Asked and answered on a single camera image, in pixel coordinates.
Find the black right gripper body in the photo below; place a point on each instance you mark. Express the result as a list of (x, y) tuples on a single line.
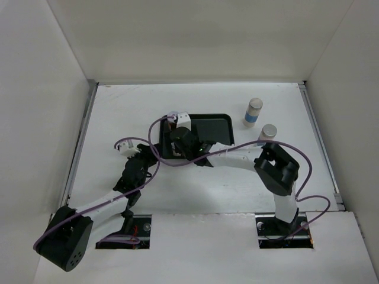
[(188, 154)]

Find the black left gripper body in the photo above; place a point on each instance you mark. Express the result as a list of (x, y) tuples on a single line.
[(147, 160)]

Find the sauce jar white lid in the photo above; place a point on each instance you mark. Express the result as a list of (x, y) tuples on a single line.
[(175, 151), (172, 115)]

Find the grain bottle blue label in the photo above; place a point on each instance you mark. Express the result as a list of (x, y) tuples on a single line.
[(252, 113), (268, 132)]

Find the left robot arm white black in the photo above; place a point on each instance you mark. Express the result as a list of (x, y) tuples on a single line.
[(66, 237)]

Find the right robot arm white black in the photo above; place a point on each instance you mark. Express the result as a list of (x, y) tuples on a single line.
[(277, 170)]

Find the black rectangular plastic tray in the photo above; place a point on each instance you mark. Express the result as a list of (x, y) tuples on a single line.
[(208, 127)]

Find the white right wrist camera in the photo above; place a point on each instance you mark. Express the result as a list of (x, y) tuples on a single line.
[(183, 120)]

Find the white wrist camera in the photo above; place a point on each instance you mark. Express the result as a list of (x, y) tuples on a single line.
[(126, 148), (183, 120)]

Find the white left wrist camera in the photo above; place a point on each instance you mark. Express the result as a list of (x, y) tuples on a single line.
[(126, 148)]

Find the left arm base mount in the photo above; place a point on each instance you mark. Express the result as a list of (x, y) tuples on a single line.
[(133, 235)]

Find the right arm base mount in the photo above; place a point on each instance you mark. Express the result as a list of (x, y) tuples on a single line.
[(275, 234)]

